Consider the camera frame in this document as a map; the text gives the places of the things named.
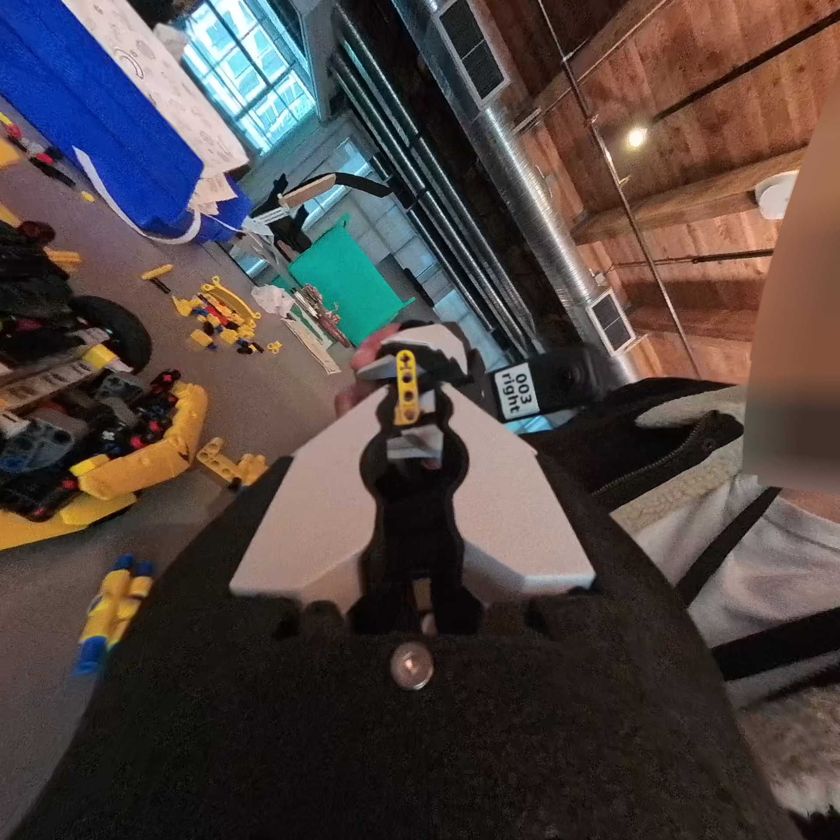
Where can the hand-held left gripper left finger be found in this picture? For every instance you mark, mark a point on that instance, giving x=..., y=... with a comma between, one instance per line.
x=315, y=512

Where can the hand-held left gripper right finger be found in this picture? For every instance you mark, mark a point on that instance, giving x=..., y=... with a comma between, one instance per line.
x=518, y=512

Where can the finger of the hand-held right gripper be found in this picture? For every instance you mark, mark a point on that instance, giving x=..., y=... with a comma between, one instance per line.
x=413, y=446
x=436, y=338

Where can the yellow brick beam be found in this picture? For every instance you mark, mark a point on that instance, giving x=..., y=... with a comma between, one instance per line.
x=407, y=380

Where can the yellow toy brick car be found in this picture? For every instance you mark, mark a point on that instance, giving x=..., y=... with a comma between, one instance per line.
x=131, y=459

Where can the pile of small bricks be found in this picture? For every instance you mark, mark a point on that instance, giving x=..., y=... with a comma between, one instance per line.
x=223, y=315

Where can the wooden black desk lamp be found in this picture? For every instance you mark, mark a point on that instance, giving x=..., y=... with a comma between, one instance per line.
x=308, y=191

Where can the person's right hand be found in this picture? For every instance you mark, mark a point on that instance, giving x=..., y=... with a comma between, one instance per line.
x=359, y=354

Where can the black fleece-lined jacket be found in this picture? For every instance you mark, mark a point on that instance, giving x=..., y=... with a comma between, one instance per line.
x=590, y=446

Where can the white framed vent grille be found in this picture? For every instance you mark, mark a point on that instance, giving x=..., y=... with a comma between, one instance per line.
x=611, y=321
x=472, y=52

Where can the yellow angled brick piece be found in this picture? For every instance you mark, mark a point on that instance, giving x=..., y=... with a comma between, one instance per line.
x=229, y=466

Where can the brown small parts heap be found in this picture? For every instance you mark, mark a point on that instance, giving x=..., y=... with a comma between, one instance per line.
x=325, y=315

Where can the instruction booklet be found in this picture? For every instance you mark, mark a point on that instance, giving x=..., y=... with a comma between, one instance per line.
x=312, y=341

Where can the white crumpled plastic bag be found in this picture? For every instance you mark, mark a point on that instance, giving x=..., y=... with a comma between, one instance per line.
x=272, y=300

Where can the yellow and blue brick assembly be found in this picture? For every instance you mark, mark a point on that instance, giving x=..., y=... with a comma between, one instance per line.
x=115, y=604

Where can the round ceiling lamp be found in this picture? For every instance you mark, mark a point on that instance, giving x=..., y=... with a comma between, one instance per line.
x=636, y=136

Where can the white shirt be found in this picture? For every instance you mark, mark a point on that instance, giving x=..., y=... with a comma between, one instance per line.
x=787, y=558

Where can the white round ceiling sensor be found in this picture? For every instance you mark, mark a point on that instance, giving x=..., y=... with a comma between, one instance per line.
x=774, y=195

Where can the yellow axle brick, black pin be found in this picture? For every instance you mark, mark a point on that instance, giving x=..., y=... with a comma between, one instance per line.
x=157, y=272

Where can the paned window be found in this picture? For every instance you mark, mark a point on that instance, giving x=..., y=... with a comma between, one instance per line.
x=249, y=72

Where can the printed paper sheets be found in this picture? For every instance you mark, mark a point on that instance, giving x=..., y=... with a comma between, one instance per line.
x=164, y=72

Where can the blue plastic storage bin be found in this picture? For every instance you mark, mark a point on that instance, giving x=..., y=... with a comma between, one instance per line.
x=98, y=131

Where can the scattered red black brick pieces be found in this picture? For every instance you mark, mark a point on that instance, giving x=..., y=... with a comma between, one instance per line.
x=46, y=157

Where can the silver ventilation duct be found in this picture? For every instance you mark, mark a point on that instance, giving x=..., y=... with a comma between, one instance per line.
x=525, y=184

